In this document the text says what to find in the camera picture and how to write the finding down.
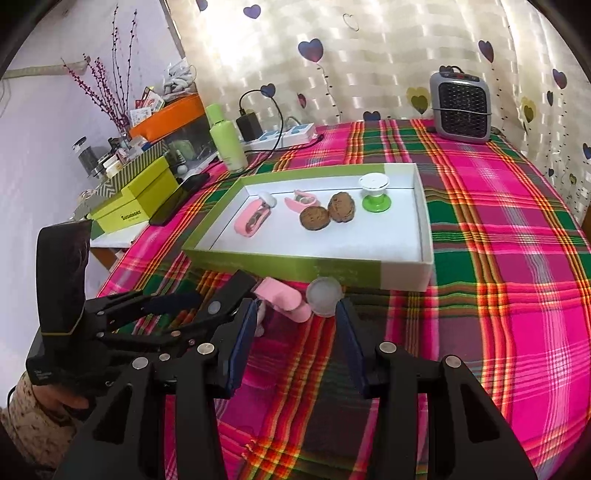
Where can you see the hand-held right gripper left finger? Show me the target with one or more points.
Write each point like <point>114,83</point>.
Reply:
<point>240,346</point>

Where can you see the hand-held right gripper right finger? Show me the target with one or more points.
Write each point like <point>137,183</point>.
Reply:
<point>353,355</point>

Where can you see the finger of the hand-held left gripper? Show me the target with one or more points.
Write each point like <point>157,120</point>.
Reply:
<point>231,288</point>
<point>178,300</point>

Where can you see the pink oblong case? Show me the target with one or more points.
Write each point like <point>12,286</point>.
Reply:
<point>281,295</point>

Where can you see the clear round cap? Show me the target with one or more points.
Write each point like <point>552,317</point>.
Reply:
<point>325,296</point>

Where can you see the pink clipper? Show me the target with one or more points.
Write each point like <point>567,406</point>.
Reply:
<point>251,219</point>

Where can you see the white knob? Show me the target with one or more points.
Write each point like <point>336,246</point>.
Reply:
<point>268,199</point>

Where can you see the walnut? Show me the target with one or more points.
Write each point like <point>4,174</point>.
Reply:
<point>342,206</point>
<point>315,218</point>

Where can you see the small pink clip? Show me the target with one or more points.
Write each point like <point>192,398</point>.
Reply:
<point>300,201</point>

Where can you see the green white cardboard box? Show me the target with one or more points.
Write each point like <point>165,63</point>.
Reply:
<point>369,240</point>

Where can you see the green white suction cup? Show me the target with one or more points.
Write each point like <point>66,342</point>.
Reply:
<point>374,184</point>

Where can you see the person's left forearm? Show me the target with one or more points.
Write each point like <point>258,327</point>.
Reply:
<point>23,415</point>

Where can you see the person's left hand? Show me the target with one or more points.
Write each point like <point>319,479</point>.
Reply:
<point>69,400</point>

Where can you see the white side table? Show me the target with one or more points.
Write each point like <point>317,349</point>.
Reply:
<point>113,240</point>

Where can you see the black smartphone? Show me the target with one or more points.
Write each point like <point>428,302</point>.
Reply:
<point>178,201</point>

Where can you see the lime green box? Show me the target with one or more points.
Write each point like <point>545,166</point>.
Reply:
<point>134,203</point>

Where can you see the dark glass jar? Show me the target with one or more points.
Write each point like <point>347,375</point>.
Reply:
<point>85,157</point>

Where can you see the chevron striped box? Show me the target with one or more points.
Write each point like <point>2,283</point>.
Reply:
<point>129,168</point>

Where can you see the green lotion bottle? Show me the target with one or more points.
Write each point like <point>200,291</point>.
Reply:
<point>226,138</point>

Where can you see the clear plastic storage box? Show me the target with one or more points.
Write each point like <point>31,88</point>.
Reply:
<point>189,143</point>

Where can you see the plaid tablecloth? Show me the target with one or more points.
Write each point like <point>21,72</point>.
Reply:
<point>485,277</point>

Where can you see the white power strip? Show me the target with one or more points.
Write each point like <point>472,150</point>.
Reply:
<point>286,136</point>

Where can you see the black charger adapter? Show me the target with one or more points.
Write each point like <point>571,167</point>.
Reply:
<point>248,125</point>

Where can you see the orange storage tray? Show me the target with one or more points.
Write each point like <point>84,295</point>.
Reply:
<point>171,117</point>

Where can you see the pile of paper packets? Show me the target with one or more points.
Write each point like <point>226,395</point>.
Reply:
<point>147,106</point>

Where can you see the purple flower branches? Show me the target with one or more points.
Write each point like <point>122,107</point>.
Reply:
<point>113,92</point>

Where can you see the grey cloth bundle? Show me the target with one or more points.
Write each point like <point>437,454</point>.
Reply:
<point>180,78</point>

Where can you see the heart print curtain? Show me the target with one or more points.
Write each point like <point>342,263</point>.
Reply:
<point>369,69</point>

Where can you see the grey space heater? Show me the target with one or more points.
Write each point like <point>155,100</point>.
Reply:
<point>461,108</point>

